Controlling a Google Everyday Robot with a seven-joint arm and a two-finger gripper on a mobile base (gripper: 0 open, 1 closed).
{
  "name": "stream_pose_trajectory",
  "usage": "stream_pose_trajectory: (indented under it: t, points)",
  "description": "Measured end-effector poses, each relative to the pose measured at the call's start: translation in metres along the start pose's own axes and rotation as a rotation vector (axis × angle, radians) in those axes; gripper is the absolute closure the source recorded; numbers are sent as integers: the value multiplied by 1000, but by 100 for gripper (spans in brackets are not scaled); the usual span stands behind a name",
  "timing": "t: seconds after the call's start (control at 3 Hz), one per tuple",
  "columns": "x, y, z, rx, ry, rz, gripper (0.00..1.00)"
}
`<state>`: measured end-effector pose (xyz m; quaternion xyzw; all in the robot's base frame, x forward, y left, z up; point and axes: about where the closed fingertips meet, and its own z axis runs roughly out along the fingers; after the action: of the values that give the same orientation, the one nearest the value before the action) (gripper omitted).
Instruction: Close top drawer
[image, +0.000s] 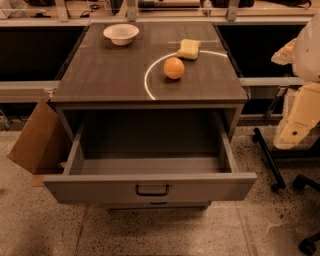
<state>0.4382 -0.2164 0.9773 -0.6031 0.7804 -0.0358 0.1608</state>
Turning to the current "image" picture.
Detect grey top drawer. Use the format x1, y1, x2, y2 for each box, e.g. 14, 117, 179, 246
44, 109, 257, 208

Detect grey drawer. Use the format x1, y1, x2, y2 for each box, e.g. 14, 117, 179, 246
44, 109, 257, 208
102, 201, 212, 210

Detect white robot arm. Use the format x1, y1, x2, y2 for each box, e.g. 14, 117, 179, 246
271, 12, 320, 149

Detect grey drawer cabinet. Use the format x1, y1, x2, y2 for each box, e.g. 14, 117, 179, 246
50, 21, 250, 211

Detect lower grey drawer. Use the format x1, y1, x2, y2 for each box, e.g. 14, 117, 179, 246
102, 201, 212, 210

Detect yellow sponge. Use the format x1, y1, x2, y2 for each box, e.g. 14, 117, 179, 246
177, 39, 201, 60

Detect orange ball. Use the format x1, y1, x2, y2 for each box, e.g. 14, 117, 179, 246
163, 57, 185, 80

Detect white bowl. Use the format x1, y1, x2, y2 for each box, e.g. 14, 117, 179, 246
103, 24, 139, 46

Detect brown cardboard box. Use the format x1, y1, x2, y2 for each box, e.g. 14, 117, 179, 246
7, 99, 72, 187

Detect black drawer handle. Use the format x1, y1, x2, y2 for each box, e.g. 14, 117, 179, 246
135, 185, 169, 197

